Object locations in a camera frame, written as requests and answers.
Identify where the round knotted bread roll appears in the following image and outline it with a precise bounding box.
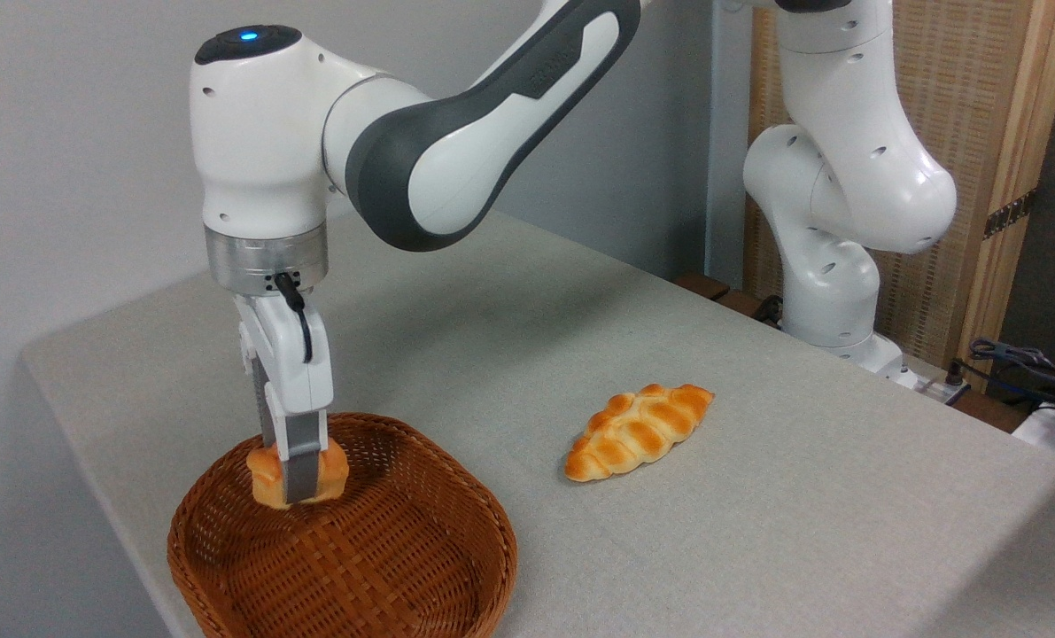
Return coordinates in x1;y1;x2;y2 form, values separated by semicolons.
245;438;352;510

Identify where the white device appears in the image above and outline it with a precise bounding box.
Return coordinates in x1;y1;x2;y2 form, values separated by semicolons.
1012;401;1055;472

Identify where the metal screen hinge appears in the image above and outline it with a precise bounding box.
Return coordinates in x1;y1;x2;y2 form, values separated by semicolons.
982;188;1039;241

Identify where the long braided bread loaf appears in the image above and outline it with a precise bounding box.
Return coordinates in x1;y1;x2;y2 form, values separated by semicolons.
563;383;717;484

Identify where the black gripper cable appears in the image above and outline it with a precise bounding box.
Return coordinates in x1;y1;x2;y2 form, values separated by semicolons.
274;271;314;365

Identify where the white power strip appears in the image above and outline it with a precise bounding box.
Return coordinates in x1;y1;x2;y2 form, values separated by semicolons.
881;353;971;405

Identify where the grey bundled cable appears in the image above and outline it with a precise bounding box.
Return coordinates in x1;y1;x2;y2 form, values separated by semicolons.
968;337;1055;400

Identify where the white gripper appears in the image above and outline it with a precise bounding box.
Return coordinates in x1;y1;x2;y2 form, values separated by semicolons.
232;292;334;509

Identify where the brown woven wicker basket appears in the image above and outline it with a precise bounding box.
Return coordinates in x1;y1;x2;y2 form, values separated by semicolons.
167;412;519;638

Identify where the woven bamboo screen wooden frame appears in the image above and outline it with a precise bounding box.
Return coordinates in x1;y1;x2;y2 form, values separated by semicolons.
744;0;1055;393

